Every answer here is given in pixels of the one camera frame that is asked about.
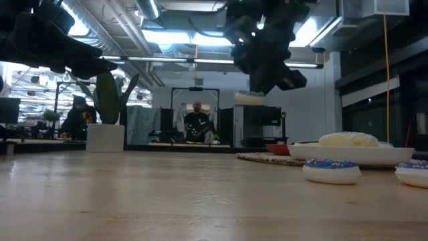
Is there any black gantry frame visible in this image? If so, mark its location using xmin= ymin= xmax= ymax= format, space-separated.
xmin=170 ymin=86 xmax=221 ymax=147

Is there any small background plant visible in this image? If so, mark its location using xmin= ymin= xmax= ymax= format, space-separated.
xmin=42 ymin=109 xmax=60 ymax=123

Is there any black aluminium table frame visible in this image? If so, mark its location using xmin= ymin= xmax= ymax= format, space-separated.
xmin=0 ymin=142 xmax=268 ymax=155

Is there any grey curtain panel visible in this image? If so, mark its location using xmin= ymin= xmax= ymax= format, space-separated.
xmin=126 ymin=105 xmax=162 ymax=145

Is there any round woven placemat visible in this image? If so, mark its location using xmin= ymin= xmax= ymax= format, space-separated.
xmin=235 ymin=152 xmax=307 ymax=167

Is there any red rod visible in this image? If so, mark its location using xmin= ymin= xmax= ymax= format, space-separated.
xmin=405 ymin=120 xmax=413 ymax=148

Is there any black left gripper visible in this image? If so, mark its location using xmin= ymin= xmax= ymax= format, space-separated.
xmin=0 ymin=0 xmax=118 ymax=80

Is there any large white blue-drizzled donut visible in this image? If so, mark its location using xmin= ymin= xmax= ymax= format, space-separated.
xmin=317 ymin=131 xmax=381 ymax=148

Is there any person facing table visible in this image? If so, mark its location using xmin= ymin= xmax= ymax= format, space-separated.
xmin=183 ymin=100 xmax=217 ymax=144

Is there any white plate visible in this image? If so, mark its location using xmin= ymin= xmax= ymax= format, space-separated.
xmin=287 ymin=142 xmax=415 ymax=167

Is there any small dark blue sprinkled donut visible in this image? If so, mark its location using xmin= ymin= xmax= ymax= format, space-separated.
xmin=302 ymin=158 xmax=362 ymax=185
xmin=394 ymin=159 xmax=428 ymax=189

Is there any person at desk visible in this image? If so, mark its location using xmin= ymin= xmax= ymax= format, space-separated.
xmin=60 ymin=95 xmax=98 ymax=141

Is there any long ceiling light strip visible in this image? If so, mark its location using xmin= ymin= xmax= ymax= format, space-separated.
xmin=100 ymin=56 xmax=324 ymax=70

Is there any white plant pot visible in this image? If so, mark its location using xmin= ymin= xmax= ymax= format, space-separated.
xmin=86 ymin=123 xmax=126 ymax=153

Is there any yellow extension cable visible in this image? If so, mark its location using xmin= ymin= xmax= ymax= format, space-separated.
xmin=383 ymin=13 xmax=391 ymax=143

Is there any red plate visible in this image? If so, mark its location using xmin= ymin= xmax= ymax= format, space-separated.
xmin=266 ymin=143 xmax=292 ymax=157

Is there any green artificial plant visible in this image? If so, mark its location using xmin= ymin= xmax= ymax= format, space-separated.
xmin=72 ymin=72 xmax=140 ymax=125

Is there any black screen on cabinet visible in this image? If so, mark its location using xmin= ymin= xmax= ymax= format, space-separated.
xmin=243 ymin=105 xmax=282 ymax=127

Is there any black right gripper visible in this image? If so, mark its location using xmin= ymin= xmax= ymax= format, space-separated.
xmin=233 ymin=42 xmax=308 ymax=96

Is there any silver ventilation duct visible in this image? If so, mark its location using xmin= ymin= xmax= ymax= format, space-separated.
xmin=62 ymin=0 xmax=158 ymax=90

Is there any black computer monitor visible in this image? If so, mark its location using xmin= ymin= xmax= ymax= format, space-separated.
xmin=0 ymin=97 xmax=21 ymax=125

